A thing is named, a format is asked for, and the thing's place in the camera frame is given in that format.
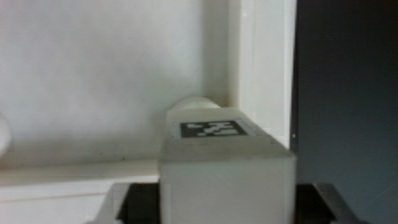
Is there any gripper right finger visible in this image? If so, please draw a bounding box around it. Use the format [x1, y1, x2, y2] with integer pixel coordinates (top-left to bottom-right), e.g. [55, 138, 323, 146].
[295, 183, 368, 224]

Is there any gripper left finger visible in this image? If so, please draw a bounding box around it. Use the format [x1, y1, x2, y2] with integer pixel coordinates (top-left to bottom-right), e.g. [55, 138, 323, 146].
[87, 183, 129, 224]

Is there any white leg with tag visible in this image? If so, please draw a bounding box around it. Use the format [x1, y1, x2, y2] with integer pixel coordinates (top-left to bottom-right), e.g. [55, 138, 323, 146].
[158, 97, 297, 224]

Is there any white square tabletop panel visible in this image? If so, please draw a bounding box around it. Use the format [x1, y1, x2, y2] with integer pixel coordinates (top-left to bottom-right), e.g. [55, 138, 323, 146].
[0, 0, 297, 224]

